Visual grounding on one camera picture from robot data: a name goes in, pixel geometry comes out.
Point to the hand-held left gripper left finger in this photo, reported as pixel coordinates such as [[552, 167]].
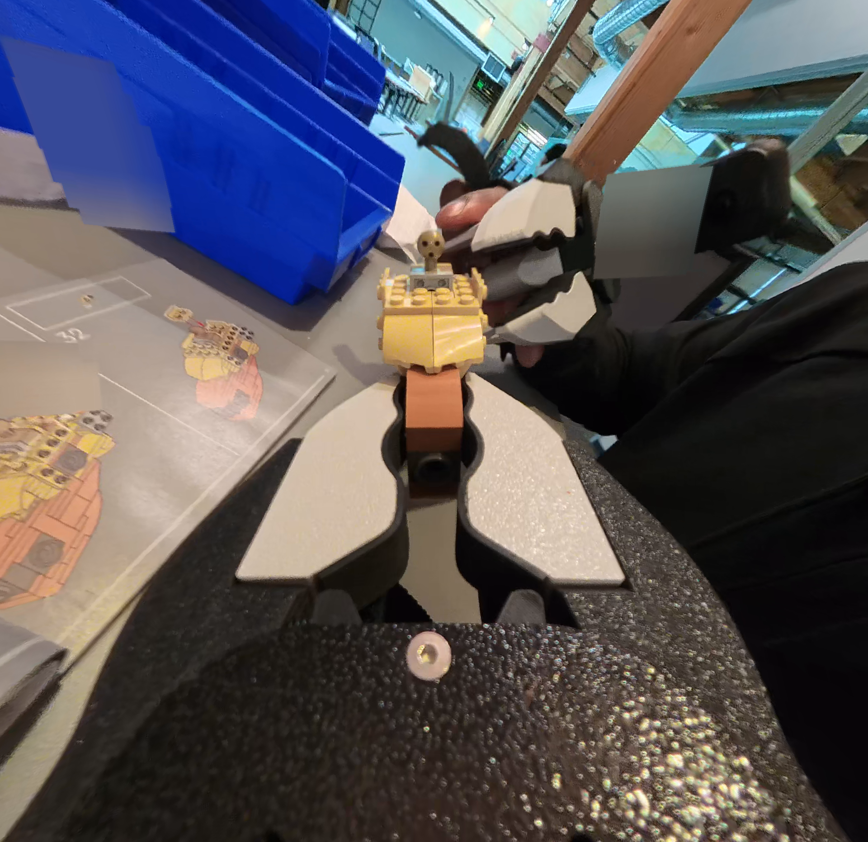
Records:
[[339, 489]]

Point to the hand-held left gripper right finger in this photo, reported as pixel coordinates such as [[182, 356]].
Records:
[[536, 503]]

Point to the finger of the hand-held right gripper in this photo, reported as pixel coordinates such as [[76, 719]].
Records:
[[522, 211], [556, 313]]

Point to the tan and orange brick model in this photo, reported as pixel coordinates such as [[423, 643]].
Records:
[[434, 333]]

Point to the person's right forearm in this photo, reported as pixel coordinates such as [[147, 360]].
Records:
[[712, 353]]

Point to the grey desk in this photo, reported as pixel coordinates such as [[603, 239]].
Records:
[[319, 326]]

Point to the person's right hand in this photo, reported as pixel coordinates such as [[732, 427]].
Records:
[[461, 208]]

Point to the white patterned paper bag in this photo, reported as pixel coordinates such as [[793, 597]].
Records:
[[407, 218]]

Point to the blue storage bin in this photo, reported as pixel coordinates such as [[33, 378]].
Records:
[[258, 177], [352, 69], [369, 191]]

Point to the wooden beam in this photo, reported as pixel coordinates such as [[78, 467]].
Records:
[[664, 62]]

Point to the grey instruction booklet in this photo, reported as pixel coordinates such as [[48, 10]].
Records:
[[156, 394]]

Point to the person's black jacket torso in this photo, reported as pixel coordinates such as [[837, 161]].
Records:
[[780, 584]]

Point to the metal air duct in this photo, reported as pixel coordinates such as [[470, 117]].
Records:
[[759, 116]]

